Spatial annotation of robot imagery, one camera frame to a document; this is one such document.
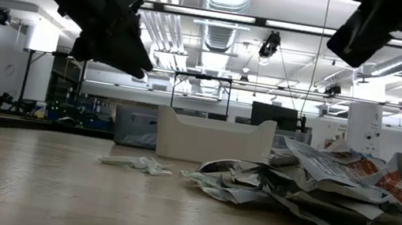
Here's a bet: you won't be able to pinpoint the green printed packet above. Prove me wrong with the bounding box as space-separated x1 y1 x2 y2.
176 168 275 211
96 148 175 179

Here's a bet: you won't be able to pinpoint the silver ventilation duct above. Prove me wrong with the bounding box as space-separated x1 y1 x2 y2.
186 0 255 100

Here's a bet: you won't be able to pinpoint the white bottle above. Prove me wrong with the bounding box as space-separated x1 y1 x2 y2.
32 100 47 120

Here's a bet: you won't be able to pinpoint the large white packet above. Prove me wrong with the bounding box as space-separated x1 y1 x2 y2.
276 136 399 205

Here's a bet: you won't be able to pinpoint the white pillar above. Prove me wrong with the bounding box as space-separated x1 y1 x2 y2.
341 100 386 156

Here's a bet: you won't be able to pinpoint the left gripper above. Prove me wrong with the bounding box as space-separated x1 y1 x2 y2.
0 0 163 81

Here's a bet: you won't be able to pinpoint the blue crates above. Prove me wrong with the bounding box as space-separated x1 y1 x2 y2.
77 96 119 133

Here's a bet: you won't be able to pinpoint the black aluminium table frame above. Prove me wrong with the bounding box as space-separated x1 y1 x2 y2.
0 113 402 192

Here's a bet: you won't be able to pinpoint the thin hanging cable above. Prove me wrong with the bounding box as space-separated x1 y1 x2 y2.
299 0 331 118

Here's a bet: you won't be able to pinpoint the dark printed white packet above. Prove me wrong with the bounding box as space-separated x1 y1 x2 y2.
196 154 254 182

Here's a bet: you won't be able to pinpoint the black square frame stand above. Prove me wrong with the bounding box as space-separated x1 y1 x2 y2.
168 69 235 118

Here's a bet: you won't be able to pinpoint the dark grey storage bin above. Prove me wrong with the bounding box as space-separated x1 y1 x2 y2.
272 128 314 153
111 104 162 151

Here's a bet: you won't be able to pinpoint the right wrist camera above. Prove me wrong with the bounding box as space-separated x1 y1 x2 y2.
323 4 399 73

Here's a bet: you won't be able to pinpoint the white plastic bin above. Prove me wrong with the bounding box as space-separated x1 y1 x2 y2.
151 103 279 174

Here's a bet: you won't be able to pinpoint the black monitor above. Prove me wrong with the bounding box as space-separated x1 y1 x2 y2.
249 100 301 133

